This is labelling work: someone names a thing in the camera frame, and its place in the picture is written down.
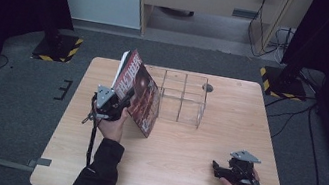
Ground clear acrylic divided organizer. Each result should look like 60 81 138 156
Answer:
136 64 213 130

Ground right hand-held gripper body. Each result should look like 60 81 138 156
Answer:
222 147 264 185

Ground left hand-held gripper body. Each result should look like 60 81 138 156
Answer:
88 83 128 124

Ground black cables under desk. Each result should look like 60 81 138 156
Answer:
243 0 302 65

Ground dark round table grommet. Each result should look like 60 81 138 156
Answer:
200 82 216 95

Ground black stand with striped base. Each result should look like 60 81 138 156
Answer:
30 0 89 67
255 37 317 104

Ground left hand-held gripper black cable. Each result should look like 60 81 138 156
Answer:
73 91 105 169

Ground person's left hand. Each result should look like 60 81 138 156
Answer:
94 103 131 145

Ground red cover magazine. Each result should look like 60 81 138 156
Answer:
103 45 170 141

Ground grey tape strip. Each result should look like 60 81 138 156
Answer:
27 155 54 171

